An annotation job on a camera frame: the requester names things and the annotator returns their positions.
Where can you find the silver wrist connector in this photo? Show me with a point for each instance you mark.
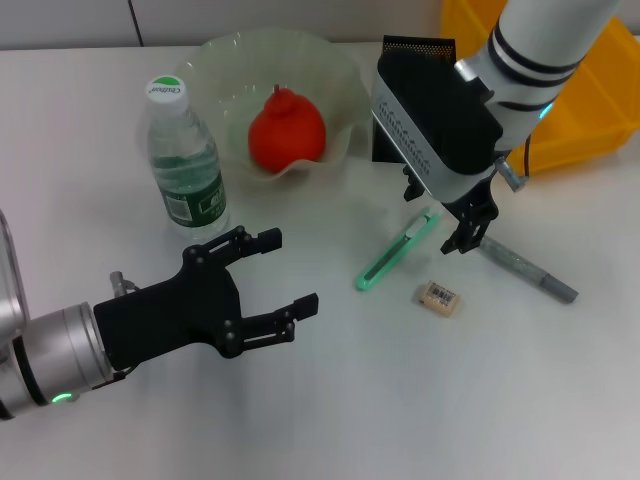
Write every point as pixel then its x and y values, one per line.
pixel 120 285
pixel 511 175

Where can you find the mint green utility knife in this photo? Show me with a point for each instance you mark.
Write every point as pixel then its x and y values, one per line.
pixel 390 257

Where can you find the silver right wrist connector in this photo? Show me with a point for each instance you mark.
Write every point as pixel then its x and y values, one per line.
pixel 511 175

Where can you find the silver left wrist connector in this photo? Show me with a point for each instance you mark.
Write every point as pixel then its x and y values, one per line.
pixel 120 285

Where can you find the clear water bottle green label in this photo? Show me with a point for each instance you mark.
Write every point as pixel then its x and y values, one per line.
pixel 190 200

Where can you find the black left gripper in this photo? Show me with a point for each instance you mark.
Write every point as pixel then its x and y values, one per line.
pixel 170 320

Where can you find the beige eraser with barcode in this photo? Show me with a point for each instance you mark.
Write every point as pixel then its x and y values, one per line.
pixel 437 298

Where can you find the translucent green wavy fruit plate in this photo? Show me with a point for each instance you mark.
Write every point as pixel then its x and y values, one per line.
pixel 320 75

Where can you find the grey marker pen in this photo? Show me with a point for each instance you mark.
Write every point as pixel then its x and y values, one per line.
pixel 530 270

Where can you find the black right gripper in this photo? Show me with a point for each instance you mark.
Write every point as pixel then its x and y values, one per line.
pixel 475 205

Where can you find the black mesh pen holder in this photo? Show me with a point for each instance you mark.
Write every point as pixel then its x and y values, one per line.
pixel 420 47

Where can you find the yellow plastic bin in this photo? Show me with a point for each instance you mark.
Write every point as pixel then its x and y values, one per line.
pixel 590 130

